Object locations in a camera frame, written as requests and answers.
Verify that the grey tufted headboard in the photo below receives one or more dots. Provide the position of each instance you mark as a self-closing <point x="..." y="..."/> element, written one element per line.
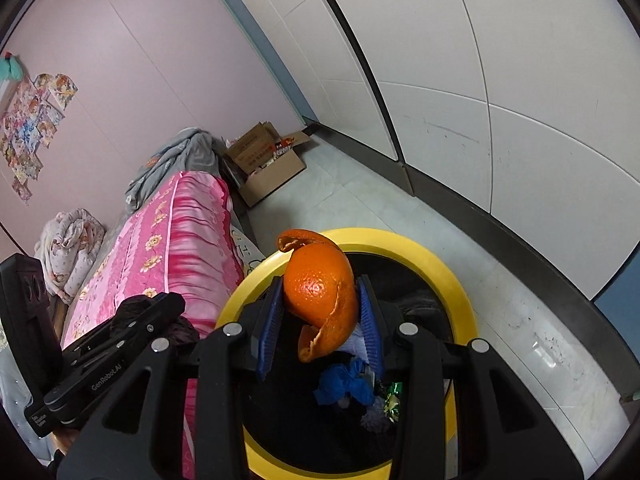
<point x="15" y="385"/>

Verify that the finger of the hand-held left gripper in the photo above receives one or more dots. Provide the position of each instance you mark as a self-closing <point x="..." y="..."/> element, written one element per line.
<point x="140" y="320"/>

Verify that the air conditioner with teal cover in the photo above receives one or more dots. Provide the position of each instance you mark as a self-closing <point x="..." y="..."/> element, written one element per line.
<point x="10" y="67"/>

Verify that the open cardboard box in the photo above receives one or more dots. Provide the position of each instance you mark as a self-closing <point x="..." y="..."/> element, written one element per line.
<point x="275" y="175"/>

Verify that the pale floral folded quilt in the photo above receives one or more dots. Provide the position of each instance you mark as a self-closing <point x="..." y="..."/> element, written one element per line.
<point x="65" y="250"/>

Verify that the grey floral blanket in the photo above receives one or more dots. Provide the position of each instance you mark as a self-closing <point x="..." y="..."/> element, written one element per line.
<point x="175" y="160"/>

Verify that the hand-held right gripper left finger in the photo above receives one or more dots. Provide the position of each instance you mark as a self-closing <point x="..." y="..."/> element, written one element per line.
<point x="270" y="330"/>

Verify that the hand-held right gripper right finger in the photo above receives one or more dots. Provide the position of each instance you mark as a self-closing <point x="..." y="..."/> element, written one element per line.
<point x="372" y="330"/>

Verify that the pink floral blanket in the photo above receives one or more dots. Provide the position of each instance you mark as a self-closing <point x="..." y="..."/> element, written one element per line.
<point x="175" y="220"/>

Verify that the yellow rim black trash bin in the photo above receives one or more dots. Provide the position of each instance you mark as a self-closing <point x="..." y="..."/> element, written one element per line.
<point x="400" y="245"/>

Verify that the small purple foam fruit net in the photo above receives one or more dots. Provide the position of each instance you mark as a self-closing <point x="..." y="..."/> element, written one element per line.
<point x="377" y="420"/>

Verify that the green snack wrapper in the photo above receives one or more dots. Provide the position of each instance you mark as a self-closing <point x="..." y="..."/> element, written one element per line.
<point x="391" y="400"/>

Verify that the orange peel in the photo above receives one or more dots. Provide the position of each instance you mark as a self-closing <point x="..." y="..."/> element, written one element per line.
<point x="315" y="285"/>

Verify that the white wardrobe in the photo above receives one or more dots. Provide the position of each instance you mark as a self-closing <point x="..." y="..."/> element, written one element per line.
<point x="475" y="60"/>

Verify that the cluster of wall posters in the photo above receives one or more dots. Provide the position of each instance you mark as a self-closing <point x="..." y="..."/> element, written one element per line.
<point x="30" y="125"/>

